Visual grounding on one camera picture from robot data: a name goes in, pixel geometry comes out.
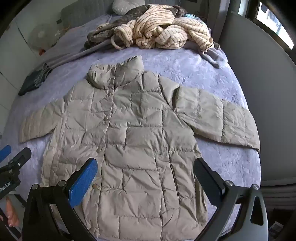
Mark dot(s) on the cream striped garment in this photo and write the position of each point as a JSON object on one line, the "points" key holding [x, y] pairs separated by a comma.
{"points": [[161, 30]]}

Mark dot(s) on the grey fringed scarf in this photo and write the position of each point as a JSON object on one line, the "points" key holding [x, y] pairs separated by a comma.
{"points": [[69, 58]]}

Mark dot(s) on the beige puffer jacket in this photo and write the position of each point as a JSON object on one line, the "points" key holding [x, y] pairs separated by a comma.
{"points": [[138, 139]]}

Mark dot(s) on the lavender blanket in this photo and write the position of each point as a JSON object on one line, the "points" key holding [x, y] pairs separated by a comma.
{"points": [[196, 67]]}

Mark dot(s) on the white pillow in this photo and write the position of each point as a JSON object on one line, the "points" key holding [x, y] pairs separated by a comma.
{"points": [[127, 5]]}

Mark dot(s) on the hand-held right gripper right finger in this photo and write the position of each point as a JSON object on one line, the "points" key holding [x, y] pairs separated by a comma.
{"points": [[208, 183]]}

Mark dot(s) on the window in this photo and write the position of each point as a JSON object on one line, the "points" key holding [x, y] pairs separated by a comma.
{"points": [[272, 20]]}

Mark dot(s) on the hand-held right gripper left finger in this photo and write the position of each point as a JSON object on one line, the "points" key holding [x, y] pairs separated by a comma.
{"points": [[83, 180]]}

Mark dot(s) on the small orange object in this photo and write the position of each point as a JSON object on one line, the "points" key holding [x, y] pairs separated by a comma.
{"points": [[41, 52]]}

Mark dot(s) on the grey headboard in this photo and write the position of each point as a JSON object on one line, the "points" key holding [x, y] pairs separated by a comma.
{"points": [[78, 11]]}

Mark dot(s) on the dark green folded cloth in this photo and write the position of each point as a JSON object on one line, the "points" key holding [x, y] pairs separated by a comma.
{"points": [[30, 84]]}

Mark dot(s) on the light blue cloth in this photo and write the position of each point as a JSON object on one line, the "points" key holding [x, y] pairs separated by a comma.
{"points": [[190, 16]]}

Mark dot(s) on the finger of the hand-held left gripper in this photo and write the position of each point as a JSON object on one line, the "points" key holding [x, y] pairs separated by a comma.
{"points": [[20, 157], [4, 152]]}

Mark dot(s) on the person's left hand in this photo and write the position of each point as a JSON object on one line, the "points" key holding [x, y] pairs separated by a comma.
{"points": [[12, 215]]}

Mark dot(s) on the brown fuzzy garment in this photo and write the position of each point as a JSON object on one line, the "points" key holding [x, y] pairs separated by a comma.
{"points": [[101, 34]]}

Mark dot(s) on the white fan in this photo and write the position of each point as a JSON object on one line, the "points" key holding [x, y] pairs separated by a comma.
{"points": [[42, 36]]}

